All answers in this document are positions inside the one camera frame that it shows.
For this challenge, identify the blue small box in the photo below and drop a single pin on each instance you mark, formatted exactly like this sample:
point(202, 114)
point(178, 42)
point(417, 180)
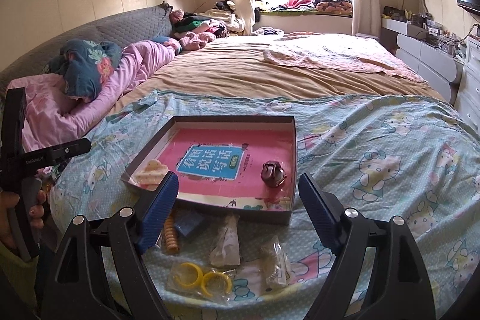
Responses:
point(188, 222)

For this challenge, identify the white grey vanity desk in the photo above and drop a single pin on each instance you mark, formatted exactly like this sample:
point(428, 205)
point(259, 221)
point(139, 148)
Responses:
point(441, 70)

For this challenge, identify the maroon strap wristwatch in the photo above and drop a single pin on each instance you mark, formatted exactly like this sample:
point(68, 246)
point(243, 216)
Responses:
point(272, 174)

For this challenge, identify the pink Chinese workbook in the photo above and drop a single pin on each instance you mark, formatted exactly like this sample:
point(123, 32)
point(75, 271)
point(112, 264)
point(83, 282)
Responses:
point(222, 167)

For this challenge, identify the person left hand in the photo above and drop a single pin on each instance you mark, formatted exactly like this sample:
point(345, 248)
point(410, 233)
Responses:
point(36, 212)

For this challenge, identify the pile of clothes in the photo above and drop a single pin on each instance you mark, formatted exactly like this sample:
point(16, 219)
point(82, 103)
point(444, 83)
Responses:
point(194, 31)

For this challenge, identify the windowsill clothes pile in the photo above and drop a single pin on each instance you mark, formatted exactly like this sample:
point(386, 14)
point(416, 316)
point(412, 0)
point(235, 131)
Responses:
point(323, 7)

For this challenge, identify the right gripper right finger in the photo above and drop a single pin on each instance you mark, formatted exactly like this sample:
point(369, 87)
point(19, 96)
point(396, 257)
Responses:
point(399, 285)

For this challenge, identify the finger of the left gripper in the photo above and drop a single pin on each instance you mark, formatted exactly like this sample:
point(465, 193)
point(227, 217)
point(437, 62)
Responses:
point(61, 153)

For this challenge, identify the dark cardboard tray box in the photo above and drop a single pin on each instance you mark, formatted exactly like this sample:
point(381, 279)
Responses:
point(235, 122)

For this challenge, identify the white dresser drawers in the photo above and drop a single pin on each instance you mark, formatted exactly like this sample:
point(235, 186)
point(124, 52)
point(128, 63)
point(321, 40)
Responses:
point(468, 96)

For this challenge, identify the pink thin blanket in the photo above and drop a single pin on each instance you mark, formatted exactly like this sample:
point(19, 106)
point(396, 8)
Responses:
point(337, 52)

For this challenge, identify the hello kitty blue bedsheet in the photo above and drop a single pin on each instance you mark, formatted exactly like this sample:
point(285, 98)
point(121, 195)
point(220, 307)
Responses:
point(384, 156)

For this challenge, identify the bagged yellow rings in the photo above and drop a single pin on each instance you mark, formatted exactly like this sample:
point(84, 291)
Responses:
point(202, 280)

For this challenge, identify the grey quilted headboard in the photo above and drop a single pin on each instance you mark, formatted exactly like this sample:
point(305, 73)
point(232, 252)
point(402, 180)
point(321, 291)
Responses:
point(123, 29)

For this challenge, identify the bagged white comb clip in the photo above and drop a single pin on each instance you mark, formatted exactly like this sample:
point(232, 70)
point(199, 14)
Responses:
point(275, 264)

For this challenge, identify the green yellow trousers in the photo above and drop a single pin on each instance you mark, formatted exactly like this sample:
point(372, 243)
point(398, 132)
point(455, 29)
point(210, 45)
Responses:
point(21, 275)

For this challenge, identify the dark floral pillow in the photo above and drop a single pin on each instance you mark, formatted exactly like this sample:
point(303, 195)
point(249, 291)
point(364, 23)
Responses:
point(85, 66)

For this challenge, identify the clear bag dark hairpiece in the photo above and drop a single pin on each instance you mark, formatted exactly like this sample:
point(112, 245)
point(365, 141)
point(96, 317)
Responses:
point(226, 251)

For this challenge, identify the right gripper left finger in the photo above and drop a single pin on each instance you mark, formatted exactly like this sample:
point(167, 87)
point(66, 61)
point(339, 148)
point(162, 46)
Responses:
point(77, 286)

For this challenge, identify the pink quilt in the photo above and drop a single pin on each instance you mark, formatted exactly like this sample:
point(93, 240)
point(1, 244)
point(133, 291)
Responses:
point(53, 118)

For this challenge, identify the vanity mirror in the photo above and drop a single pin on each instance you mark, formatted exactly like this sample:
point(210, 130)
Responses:
point(414, 7)

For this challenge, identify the tan bed blanket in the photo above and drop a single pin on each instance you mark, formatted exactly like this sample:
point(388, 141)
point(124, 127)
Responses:
point(235, 67)

